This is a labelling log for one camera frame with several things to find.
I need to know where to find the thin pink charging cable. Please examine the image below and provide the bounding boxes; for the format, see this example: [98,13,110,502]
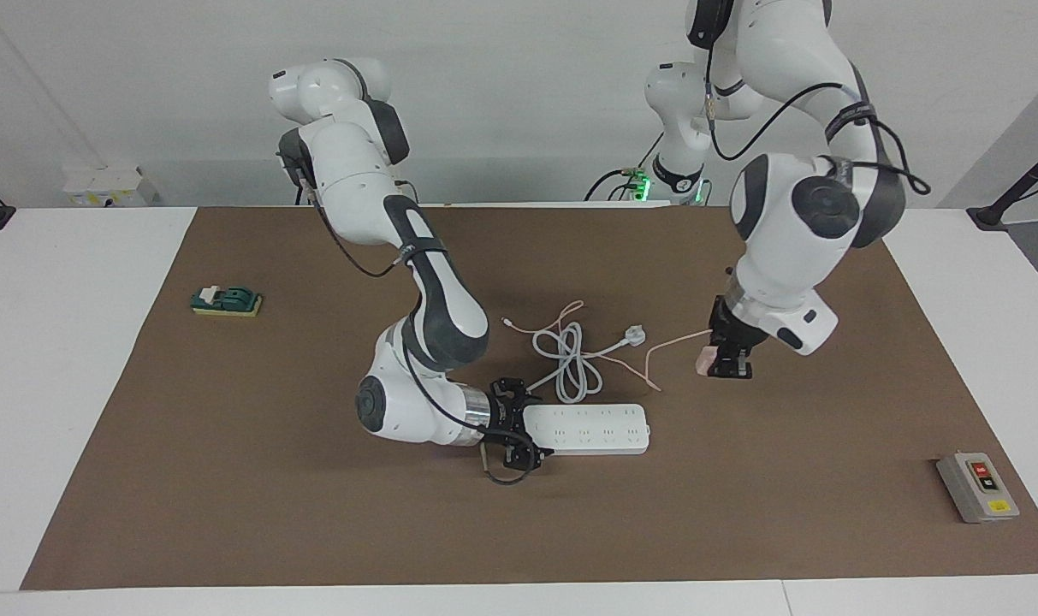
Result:
[501,299,715,393]

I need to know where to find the white power strip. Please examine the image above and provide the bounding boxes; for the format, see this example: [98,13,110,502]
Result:
[523,404,651,455]

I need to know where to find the brown table mat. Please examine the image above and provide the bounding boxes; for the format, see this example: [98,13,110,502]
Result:
[21,204,1038,591]

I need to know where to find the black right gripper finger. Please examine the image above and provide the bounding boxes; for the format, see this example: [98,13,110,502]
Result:
[495,376,545,407]
[506,441,549,471]

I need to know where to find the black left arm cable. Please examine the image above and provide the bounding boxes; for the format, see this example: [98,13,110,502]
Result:
[703,60,932,198]

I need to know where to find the white power strip cord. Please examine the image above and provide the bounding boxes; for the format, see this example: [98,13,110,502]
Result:
[519,321,648,410]

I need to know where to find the black stand with pole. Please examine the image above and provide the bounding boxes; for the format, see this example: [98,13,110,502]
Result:
[968,137,1038,232]

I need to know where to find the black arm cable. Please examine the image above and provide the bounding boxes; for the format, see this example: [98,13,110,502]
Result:
[703,60,932,198]
[300,163,541,486]

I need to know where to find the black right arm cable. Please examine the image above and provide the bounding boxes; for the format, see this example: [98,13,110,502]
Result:
[300,163,541,486]

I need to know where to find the grey push-button switch box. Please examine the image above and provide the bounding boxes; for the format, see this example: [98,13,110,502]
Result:
[936,452,1021,524]

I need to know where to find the white box with yellow labels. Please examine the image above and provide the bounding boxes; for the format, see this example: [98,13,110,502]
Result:
[63,167,162,208]

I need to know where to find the green knife switch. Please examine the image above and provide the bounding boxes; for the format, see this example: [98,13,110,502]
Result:
[191,285,264,318]

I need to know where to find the black base cables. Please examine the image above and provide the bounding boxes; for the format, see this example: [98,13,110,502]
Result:
[583,128,667,203]

